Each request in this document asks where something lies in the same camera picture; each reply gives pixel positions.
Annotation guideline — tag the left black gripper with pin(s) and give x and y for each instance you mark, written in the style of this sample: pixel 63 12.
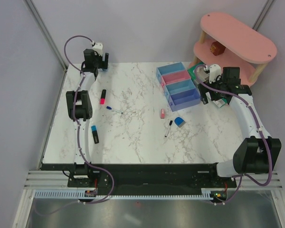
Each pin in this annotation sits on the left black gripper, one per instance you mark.
pixel 103 64

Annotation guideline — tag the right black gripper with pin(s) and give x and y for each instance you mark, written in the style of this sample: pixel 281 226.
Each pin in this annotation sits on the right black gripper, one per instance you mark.
pixel 203 90

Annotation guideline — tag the purple blue bin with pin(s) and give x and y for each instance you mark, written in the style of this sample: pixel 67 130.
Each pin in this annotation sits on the purple blue bin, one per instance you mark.
pixel 184 99

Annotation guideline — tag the pink bin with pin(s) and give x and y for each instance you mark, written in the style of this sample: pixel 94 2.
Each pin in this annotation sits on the pink bin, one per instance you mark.
pixel 172 78

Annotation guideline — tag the light blue end bin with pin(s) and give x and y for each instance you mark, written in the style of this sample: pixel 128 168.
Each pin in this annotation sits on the light blue end bin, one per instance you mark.
pixel 168 69

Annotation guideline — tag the blue capped pen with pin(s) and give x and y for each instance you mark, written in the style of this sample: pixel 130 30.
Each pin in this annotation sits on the blue capped pen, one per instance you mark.
pixel 114 110

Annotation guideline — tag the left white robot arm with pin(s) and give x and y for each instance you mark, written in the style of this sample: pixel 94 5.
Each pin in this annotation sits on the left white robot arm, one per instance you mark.
pixel 80 111

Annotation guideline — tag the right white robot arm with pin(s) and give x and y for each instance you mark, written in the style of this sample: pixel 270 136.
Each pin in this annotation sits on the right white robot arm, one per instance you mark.
pixel 256 156

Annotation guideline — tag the green spiral notebook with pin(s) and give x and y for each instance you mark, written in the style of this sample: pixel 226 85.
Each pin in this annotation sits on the green spiral notebook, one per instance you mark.
pixel 198 75

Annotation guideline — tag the pink highlighter marker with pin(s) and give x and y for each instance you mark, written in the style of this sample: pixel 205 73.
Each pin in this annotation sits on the pink highlighter marker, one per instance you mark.
pixel 103 96

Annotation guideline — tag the blue pencil sharpener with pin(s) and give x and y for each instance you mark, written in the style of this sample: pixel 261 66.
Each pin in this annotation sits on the blue pencil sharpener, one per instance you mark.
pixel 179 122

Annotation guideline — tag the red brown small box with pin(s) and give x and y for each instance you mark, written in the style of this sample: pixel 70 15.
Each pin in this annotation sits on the red brown small box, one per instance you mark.
pixel 217 48

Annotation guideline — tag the black capped pen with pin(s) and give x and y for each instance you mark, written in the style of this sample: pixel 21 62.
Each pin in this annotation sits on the black capped pen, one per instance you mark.
pixel 168 129

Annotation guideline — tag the pink eraser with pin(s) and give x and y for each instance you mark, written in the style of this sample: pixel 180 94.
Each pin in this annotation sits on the pink eraser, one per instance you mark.
pixel 162 113

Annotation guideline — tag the pink two tier shelf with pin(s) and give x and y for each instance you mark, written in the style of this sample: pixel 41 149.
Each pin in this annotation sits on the pink two tier shelf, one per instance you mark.
pixel 245 47

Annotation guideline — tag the blue highlighter marker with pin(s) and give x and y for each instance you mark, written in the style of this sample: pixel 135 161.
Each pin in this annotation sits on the blue highlighter marker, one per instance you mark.
pixel 95 134

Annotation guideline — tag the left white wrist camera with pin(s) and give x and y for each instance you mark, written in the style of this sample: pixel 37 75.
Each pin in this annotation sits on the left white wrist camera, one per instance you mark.
pixel 97 47

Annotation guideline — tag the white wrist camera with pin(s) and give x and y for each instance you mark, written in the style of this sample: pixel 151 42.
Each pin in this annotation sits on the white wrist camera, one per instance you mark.
pixel 97 47
pixel 213 71

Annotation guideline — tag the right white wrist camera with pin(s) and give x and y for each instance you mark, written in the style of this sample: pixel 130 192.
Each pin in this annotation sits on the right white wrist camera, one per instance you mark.
pixel 213 71

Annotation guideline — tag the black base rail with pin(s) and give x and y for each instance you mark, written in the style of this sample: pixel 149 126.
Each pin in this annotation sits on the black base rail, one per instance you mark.
pixel 104 175

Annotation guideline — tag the white cable duct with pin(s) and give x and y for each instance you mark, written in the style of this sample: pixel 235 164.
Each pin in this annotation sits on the white cable duct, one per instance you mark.
pixel 91 195

